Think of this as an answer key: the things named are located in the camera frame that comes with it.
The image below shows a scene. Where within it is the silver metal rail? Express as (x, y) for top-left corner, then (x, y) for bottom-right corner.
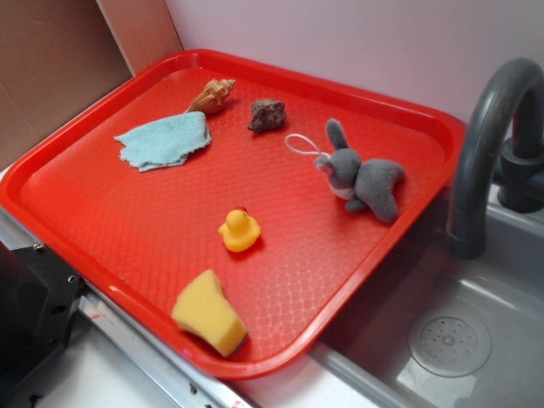
(1, 211), (256, 407)

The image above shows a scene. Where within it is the brown cardboard panel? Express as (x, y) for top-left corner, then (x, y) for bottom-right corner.
(1, 1), (183, 168)

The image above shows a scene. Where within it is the gray toy faucet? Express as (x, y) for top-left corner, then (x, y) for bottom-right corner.
(446, 58), (543, 259)

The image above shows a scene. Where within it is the red plastic tray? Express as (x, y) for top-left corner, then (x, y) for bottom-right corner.
(1, 50), (464, 379)

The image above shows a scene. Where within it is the gray plastic sink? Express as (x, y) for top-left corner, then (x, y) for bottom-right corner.
(305, 182), (544, 408)

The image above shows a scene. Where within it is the yellow rubber duck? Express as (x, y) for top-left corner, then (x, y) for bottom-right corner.
(218, 208), (262, 252)

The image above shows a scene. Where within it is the black metal bracket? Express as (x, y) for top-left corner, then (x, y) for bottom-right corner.
(1, 245), (82, 397)

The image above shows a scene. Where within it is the tan spiral seashell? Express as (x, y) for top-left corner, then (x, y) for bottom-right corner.
(186, 79), (236, 115)

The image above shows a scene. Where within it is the yellow sponge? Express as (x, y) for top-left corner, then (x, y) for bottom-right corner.
(171, 269), (248, 358)

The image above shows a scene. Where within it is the gray plush bunny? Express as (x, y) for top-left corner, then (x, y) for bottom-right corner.
(284, 118), (406, 224)

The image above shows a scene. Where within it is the light blue cloth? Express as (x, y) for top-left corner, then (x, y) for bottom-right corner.
(114, 111), (212, 173)

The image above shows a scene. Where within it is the brown rock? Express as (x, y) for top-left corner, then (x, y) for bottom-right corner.
(247, 99), (287, 133)

